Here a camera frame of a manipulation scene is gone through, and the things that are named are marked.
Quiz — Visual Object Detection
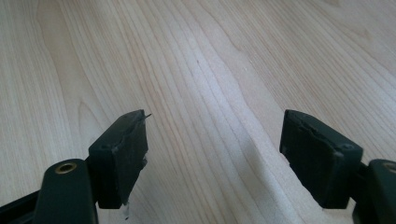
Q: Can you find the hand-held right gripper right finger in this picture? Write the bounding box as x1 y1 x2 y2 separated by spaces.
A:
278 108 364 210

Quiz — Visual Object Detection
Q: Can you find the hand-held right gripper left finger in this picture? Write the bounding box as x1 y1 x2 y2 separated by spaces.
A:
85 108 152 221

